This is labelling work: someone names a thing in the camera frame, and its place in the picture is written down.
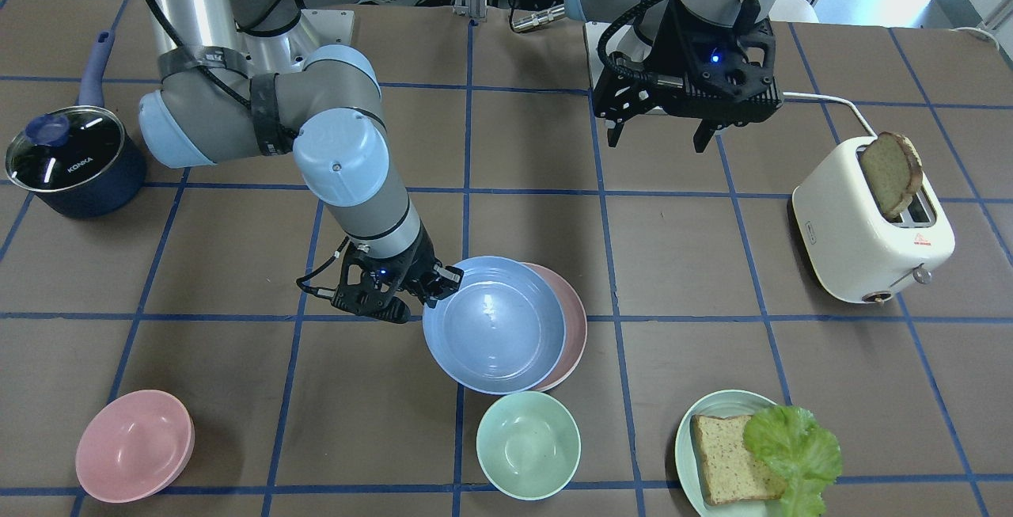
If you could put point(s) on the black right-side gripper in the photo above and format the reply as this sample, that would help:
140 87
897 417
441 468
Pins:
417 267

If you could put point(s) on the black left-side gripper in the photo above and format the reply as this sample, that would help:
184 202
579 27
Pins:
667 47

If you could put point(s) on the blue plate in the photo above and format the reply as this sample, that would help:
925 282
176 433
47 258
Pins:
502 332

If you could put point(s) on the pink plate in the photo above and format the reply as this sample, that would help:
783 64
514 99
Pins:
576 321

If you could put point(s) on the left-side robot arm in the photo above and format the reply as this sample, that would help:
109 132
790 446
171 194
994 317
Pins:
631 27

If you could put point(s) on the right-side robot arm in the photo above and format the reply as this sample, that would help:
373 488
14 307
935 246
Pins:
241 78

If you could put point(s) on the silver metal connector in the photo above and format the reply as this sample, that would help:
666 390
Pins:
537 19

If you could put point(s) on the green bowl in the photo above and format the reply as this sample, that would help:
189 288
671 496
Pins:
528 446

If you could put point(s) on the white toaster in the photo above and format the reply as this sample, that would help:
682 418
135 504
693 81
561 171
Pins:
856 254

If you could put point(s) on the bread slice in toaster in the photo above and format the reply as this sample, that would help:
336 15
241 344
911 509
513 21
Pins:
893 171

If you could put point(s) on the green plate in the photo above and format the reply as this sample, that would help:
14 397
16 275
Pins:
723 403

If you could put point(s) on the green lettuce leaf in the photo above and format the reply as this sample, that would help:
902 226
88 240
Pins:
791 443

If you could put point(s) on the dark blue pot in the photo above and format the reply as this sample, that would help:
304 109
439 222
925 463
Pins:
121 183

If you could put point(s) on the bread slice on plate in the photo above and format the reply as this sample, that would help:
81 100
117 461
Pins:
731 473

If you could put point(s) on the pink bowl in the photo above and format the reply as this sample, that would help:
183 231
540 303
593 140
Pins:
134 447

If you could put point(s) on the glass pot lid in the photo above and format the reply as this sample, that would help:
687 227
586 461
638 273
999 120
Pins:
64 149

